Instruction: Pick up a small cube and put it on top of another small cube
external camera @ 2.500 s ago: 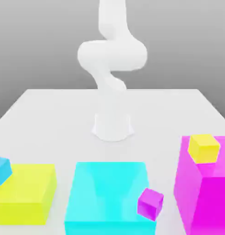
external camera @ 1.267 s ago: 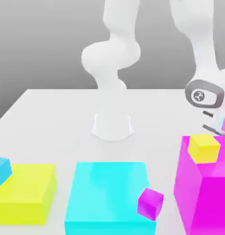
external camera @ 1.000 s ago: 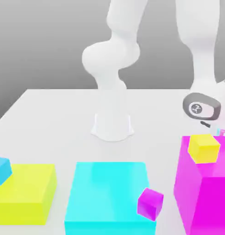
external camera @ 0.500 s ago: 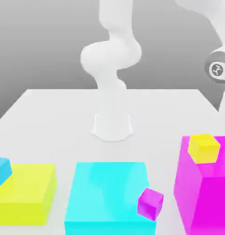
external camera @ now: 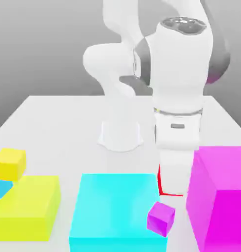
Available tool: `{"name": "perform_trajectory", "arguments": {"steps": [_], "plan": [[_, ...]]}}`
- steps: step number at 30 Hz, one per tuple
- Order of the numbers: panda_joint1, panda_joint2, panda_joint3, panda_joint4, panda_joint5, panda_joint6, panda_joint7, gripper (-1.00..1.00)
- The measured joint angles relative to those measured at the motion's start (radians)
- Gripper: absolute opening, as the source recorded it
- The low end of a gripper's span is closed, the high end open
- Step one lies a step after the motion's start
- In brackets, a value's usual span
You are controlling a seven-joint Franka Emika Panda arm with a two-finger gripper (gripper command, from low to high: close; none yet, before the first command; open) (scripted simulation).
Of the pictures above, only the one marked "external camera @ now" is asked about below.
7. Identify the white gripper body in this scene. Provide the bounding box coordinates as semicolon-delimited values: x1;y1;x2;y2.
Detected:
159;148;194;195

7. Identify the small red cube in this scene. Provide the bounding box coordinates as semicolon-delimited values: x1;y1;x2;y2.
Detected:
157;164;184;197

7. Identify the small purple cube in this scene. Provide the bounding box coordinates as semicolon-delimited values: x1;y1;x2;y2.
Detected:
147;201;176;238

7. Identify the small yellow cube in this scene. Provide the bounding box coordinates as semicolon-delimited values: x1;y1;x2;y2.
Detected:
0;147;27;182

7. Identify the small blue cube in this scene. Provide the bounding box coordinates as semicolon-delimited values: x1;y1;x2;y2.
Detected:
0;178;14;200

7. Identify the large magenta box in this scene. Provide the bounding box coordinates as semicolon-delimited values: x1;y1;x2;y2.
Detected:
185;145;241;252

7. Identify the large cyan box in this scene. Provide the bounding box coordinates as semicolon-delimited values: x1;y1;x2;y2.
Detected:
68;173;169;252

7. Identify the large yellow-green box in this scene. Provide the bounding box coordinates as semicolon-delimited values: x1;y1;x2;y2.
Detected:
0;175;61;242

